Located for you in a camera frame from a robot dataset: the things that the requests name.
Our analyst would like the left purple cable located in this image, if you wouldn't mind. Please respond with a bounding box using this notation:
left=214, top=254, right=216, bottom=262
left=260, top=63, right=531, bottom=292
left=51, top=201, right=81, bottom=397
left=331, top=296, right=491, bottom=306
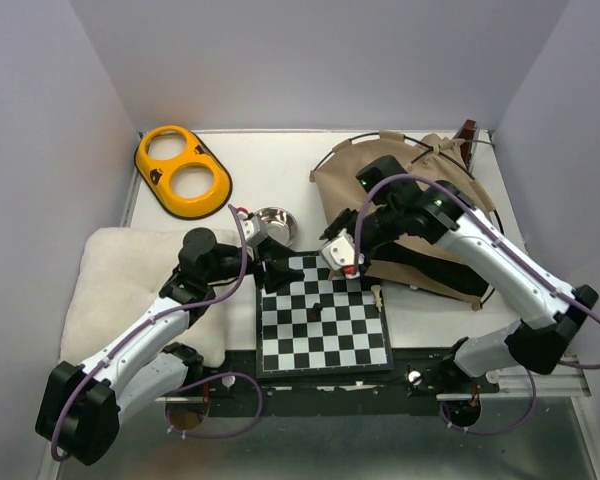
left=50, top=204, right=264, bottom=461

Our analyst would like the yellow double bowl holder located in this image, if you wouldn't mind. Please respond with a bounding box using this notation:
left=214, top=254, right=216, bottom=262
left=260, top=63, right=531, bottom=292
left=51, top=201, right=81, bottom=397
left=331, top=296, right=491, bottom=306
left=134, top=125, right=233, bottom=220

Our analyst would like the brown wooden metronome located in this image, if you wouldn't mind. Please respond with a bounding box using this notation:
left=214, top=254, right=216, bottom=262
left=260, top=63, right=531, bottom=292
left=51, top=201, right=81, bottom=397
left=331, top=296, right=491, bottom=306
left=454, top=119, right=479, bottom=170

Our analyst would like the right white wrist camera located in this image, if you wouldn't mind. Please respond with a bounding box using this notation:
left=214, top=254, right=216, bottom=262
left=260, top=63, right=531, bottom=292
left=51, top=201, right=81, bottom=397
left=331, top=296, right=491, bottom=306
left=318, top=230, right=365, bottom=280

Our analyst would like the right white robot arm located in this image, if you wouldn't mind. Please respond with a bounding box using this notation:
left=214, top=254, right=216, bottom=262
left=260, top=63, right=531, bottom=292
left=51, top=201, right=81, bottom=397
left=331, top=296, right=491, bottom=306
left=319, top=155, right=598, bottom=392

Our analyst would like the white fluffy cushion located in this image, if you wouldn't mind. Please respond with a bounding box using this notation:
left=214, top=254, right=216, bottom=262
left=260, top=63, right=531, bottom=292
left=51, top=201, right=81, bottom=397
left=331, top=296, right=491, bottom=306
left=57, top=227, right=236, bottom=369

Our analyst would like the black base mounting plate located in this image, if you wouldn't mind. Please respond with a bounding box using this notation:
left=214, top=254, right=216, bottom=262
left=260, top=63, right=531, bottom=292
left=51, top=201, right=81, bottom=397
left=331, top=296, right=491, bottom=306
left=159, top=348, right=446, bottom=418

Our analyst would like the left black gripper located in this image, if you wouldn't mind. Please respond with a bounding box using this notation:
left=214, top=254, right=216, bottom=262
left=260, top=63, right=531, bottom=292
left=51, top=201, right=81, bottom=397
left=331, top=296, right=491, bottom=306
left=204, top=234, right=305, bottom=294

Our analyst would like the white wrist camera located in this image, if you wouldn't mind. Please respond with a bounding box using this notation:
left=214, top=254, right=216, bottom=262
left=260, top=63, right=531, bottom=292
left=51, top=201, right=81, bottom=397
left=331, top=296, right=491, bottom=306
left=318, top=230, right=365, bottom=280
left=238, top=208, right=268, bottom=248

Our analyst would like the beige fabric pet tent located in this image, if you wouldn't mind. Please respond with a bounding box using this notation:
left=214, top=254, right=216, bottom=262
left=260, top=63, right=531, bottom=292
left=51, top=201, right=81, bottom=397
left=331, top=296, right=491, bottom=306
left=314, top=154, right=481, bottom=287

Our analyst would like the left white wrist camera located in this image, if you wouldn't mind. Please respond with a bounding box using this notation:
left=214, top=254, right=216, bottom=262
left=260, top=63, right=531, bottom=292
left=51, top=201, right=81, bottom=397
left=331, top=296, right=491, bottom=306
left=238, top=208, right=268, bottom=248

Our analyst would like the white chess piece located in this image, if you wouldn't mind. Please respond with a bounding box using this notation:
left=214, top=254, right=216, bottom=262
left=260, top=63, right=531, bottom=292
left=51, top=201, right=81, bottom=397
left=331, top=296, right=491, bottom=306
left=371, top=284, right=383, bottom=311

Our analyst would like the black tent pole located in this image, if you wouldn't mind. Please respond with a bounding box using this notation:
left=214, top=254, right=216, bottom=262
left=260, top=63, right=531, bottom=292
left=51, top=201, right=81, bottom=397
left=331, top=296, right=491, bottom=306
left=404, top=134, right=502, bottom=311
left=309, top=130, right=474, bottom=183

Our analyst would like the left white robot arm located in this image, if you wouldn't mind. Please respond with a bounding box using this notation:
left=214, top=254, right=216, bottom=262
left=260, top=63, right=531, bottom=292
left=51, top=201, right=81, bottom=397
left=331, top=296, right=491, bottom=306
left=35, top=223, right=304, bottom=465

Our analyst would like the black white chessboard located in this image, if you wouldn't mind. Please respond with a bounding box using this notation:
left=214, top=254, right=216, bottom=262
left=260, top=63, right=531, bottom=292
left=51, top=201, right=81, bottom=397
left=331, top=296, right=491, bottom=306
left=256, top=252, right=393, bottom=379

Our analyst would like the black chess piece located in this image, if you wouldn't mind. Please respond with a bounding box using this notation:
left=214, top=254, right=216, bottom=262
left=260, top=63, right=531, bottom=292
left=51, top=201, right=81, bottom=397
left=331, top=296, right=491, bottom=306
left=308, top=303, right=323, bottom=322

